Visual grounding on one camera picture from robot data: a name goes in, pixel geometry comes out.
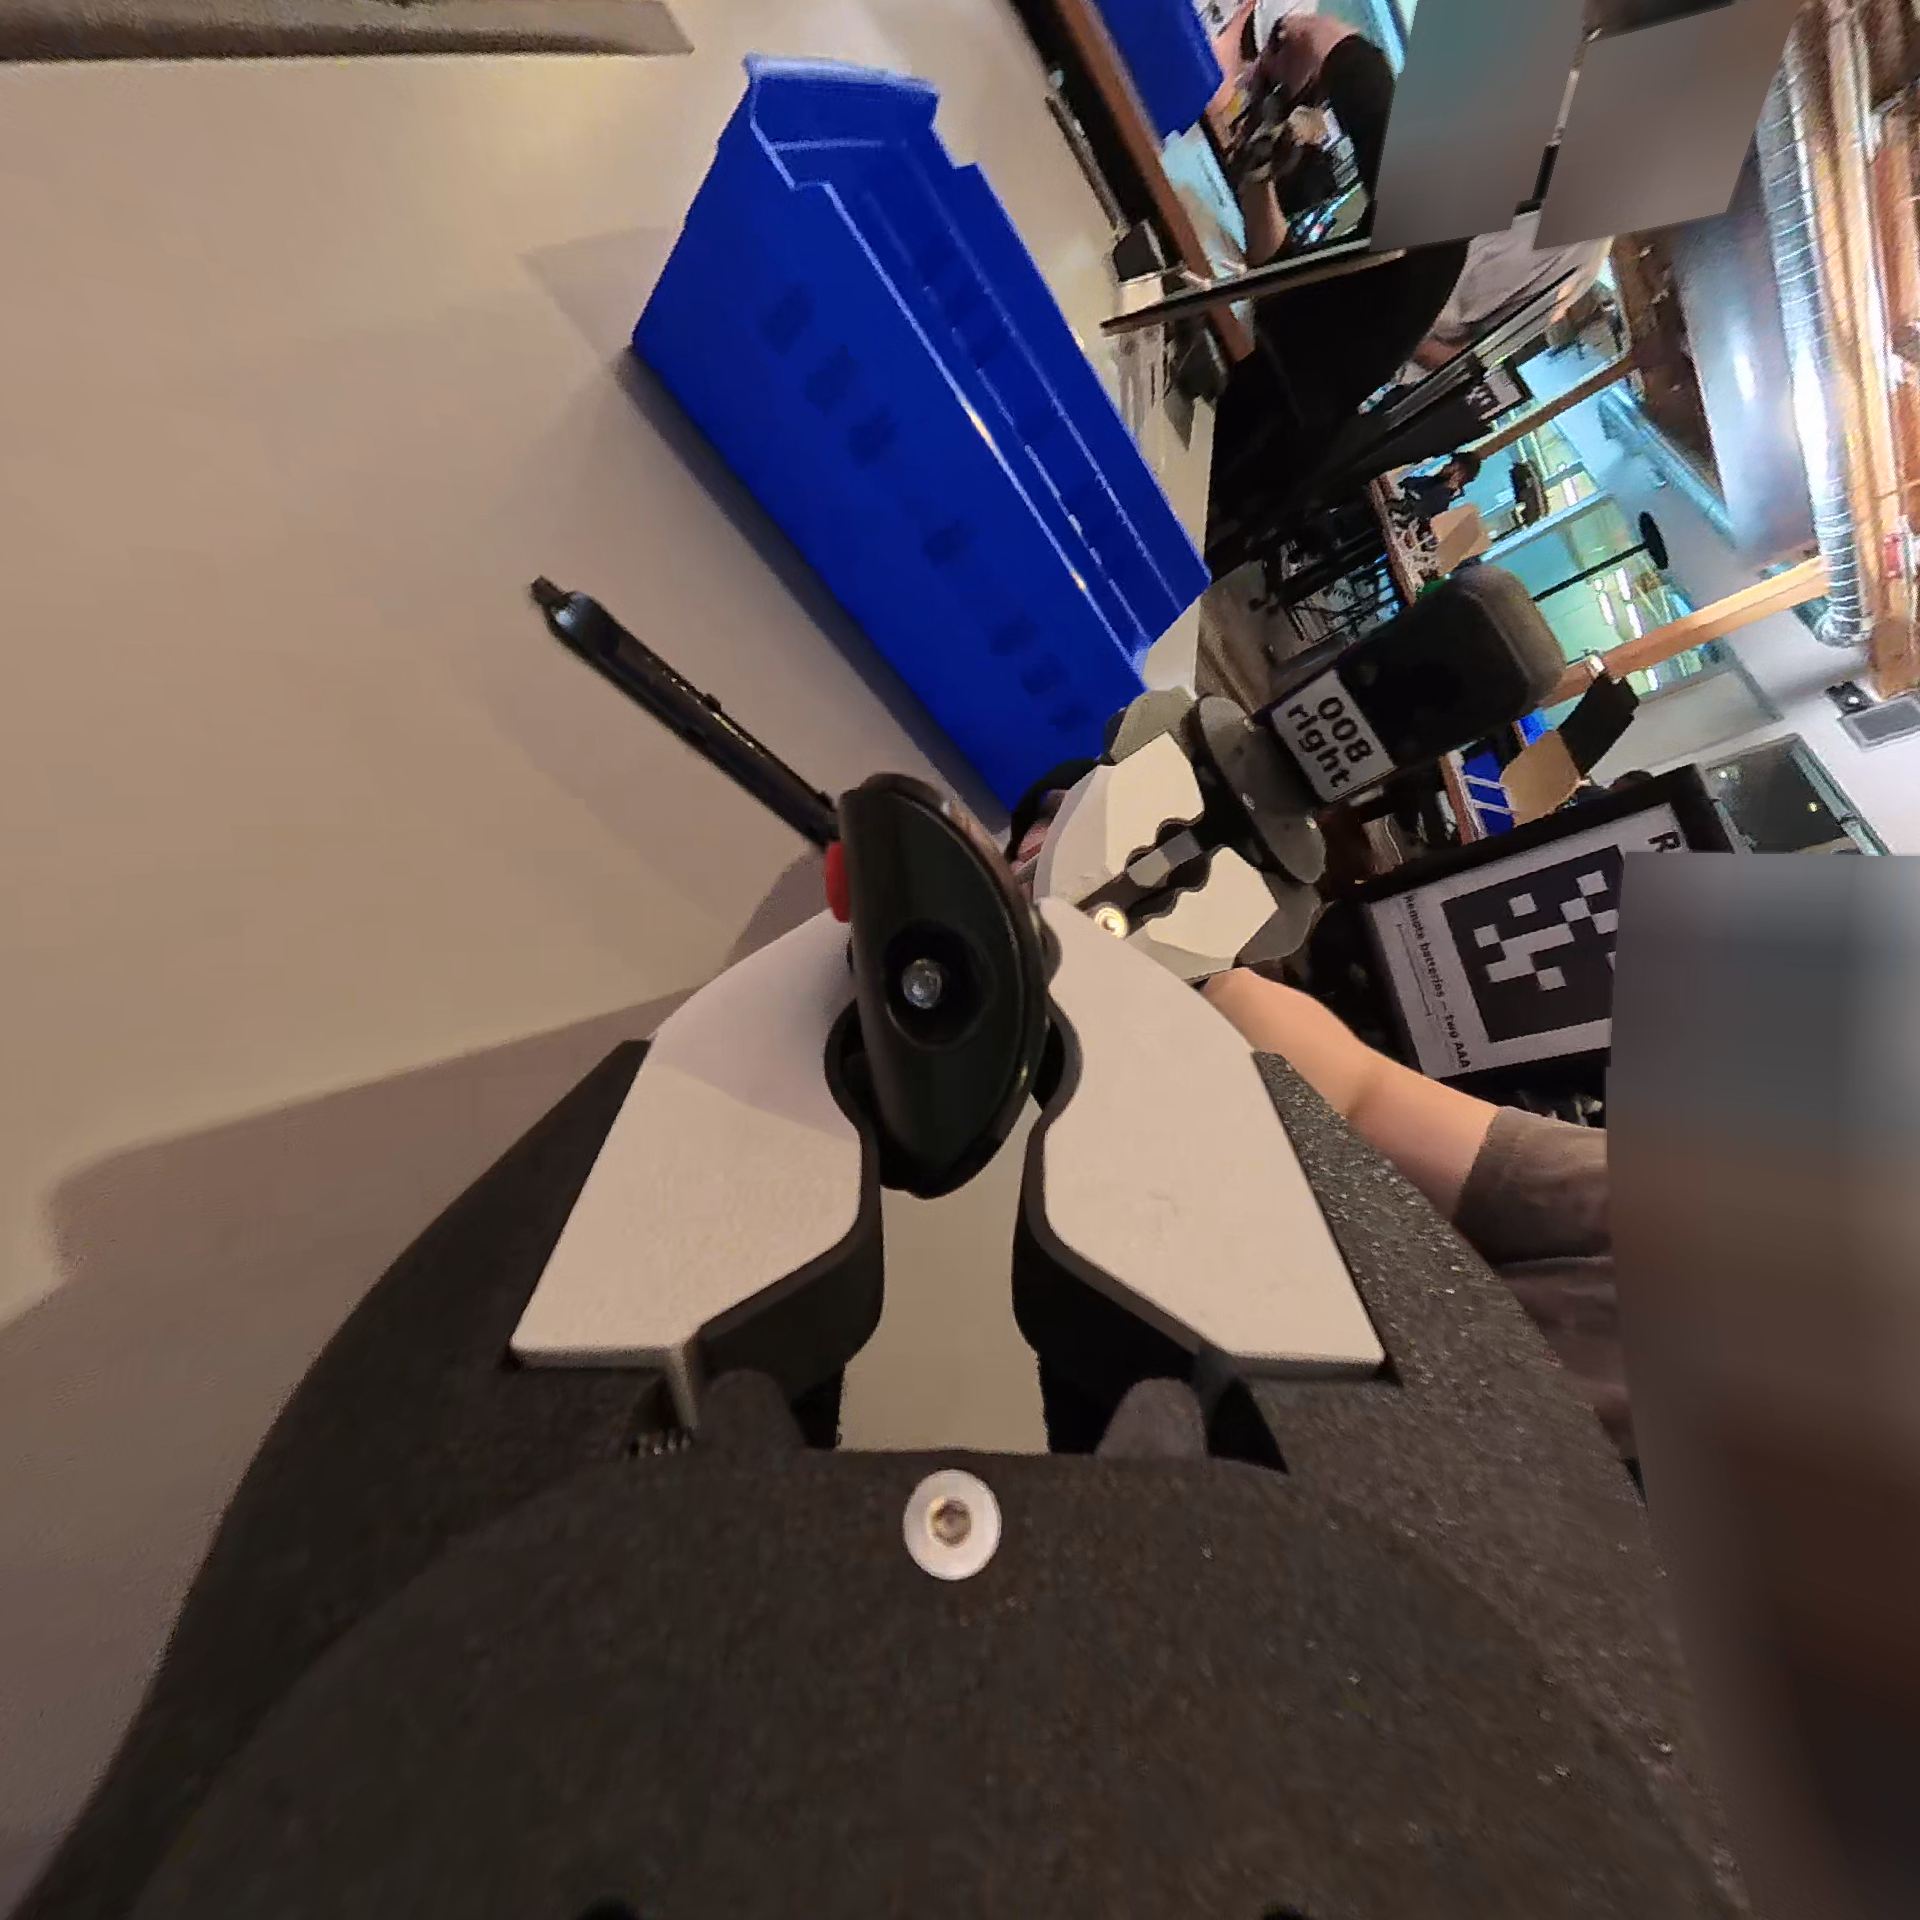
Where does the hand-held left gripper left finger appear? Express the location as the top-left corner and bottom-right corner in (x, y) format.
(511, 907), (887, 1373)

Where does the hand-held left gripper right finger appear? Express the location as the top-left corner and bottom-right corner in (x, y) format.
(1015, 897), (1389, 1384)

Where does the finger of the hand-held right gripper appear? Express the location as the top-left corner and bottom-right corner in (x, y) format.
(1041, 737), (1209, 939)
(1148, 849), (1325, 986)

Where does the black remote control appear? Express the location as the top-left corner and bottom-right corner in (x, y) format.
(828, 774), (1057, 1201)

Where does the black battery cover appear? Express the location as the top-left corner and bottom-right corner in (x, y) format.
(533, 576), (842, 841)

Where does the person's right forearm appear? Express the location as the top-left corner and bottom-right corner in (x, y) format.
(1201, 968), (1501, 1216)

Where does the black framed tag sign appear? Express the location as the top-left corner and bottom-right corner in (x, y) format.
(1359, 765), (1729, 1081)

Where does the blue plastic bin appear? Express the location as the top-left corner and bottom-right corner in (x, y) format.
(632, 54), (1215, 812)
(1095, 0), (1226, 144)

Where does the silver ventilation duct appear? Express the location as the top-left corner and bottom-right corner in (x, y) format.
(1664, 29), (1920, 648)

